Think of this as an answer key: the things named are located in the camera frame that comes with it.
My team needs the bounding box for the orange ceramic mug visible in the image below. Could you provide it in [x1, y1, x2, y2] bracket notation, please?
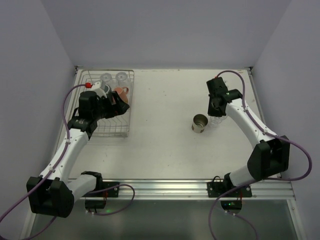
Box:
[114, 86, 129, 104]

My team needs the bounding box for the clear faceted glass cup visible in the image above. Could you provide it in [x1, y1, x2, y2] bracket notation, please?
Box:
[208, 115, 228, 128]

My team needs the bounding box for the metal tin cup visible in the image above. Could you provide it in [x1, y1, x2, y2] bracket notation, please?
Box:
[191, 114, 208, 134]

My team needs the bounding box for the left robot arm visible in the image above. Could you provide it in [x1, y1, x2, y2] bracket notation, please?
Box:
[26, 91, 130, 218]

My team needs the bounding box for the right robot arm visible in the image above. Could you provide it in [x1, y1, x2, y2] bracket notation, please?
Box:
[206, 77, 290, 194]

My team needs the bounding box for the dark green ceramic mug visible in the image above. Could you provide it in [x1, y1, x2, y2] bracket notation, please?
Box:
[103, 84, 112, 95]

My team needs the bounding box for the clear glass back right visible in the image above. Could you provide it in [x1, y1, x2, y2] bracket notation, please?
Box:
[115, 71, 130, 87]

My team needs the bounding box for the clear glass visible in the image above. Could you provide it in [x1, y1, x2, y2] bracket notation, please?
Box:
[100, 72, 114, 87]
[115, 71, 130, 87]

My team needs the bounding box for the clear glass back left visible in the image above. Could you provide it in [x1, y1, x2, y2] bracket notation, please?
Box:
[100, 72, 114, 87]

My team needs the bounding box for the metal wire dish rack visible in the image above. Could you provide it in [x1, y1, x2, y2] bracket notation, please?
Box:
[67, 69, 135, 138]

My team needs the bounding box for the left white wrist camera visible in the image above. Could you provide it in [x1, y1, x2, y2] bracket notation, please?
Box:
[84, 80, 108, 98]

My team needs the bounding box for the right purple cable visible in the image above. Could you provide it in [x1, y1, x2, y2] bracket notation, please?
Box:
[208, 70, 313, 240]

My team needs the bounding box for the purple cable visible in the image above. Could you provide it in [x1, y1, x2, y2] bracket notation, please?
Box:
[0, 81, 136, 240]
[208, 70, 313, 240]

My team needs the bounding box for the aluminium mounting rail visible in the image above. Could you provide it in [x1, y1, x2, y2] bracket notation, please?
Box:
[32, 177, 293, 201]

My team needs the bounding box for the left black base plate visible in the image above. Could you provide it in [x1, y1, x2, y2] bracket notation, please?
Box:
[84, 181, 120, 198]

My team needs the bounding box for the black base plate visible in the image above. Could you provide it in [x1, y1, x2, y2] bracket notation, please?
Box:
[84, 181, 120, 198]
[206, 175, 253, 198]

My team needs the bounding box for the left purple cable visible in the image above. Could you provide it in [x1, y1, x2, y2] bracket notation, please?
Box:
[0, 81, 136, 240]

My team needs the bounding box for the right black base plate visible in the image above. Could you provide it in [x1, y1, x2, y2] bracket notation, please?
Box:
[206, 175, 253, 198]

